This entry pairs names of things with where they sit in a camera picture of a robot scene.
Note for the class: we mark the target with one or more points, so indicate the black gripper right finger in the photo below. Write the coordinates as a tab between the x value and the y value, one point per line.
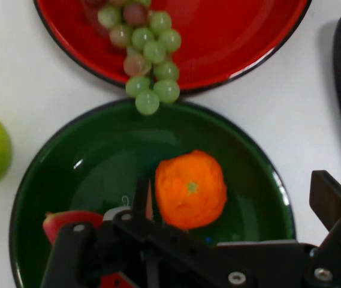
329	195

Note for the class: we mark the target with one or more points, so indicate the bunch of green grapes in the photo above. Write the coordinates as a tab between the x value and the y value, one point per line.
152	54

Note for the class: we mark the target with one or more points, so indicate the orange mandarin fruit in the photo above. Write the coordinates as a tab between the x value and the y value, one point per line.
191	189

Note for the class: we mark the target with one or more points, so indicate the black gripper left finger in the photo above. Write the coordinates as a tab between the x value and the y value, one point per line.
141	201

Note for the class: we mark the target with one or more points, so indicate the red fruit slice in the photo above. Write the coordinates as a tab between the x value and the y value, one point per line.
68	220

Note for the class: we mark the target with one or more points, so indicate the red plate with black rim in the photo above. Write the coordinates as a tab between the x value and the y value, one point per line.
218	42

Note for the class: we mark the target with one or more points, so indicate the green plate with black rim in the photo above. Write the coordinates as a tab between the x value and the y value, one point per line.
104	162

